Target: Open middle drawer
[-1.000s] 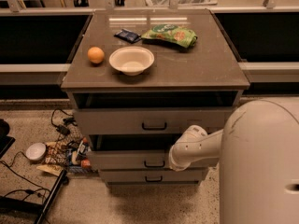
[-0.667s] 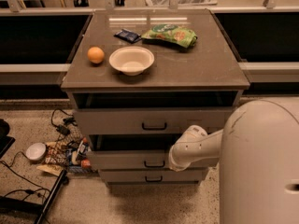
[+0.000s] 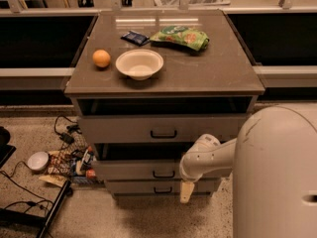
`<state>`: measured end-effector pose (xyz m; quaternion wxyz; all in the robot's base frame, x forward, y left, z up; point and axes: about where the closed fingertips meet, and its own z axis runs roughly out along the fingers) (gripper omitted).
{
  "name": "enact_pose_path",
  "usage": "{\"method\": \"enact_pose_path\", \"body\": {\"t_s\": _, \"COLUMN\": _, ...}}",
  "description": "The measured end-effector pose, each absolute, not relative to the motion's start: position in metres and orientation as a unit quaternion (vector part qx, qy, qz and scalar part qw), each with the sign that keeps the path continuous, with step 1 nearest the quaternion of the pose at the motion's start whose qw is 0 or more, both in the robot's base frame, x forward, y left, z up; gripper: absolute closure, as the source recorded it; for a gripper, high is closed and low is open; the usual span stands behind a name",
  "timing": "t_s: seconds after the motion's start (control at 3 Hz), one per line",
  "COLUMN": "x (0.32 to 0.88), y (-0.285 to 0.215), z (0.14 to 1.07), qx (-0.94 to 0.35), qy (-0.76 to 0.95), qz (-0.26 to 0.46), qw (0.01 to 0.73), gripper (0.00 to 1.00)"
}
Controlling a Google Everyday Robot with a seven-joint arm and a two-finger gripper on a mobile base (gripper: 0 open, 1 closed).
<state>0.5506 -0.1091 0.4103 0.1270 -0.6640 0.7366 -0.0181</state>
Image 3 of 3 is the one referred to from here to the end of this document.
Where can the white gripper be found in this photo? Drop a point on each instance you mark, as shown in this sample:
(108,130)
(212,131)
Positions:
(189,175)

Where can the grey drawer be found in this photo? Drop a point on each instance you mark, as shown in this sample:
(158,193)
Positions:
(159,187)
(159,128)
(140,161)

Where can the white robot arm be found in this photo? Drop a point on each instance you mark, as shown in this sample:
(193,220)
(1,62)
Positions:
(274,163)

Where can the grey bottom drawer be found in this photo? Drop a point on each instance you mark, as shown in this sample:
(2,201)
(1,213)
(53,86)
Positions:
(159,187)

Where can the grey top drawer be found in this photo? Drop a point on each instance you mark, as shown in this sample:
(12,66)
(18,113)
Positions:
(159,128)

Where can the grey drawer cabinet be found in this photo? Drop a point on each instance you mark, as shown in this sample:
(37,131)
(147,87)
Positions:
(219,80)

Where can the pile of snack packages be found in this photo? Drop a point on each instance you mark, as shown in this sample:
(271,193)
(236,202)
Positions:
(71,165)

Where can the white paper bowl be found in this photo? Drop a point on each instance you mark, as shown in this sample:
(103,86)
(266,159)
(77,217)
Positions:
(139,64)

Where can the small white bowl on floor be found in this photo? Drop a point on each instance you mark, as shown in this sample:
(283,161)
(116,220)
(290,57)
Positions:
(38,161)

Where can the green chip bag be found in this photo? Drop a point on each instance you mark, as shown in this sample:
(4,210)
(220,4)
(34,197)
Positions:
(183,36)

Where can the orange fruit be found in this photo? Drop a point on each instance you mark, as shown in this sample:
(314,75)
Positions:
(101,58)

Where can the dark blue snack packet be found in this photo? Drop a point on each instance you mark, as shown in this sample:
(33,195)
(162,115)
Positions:
(135,38)

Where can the black stand base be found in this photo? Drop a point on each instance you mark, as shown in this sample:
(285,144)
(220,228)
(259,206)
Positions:
(39,215)

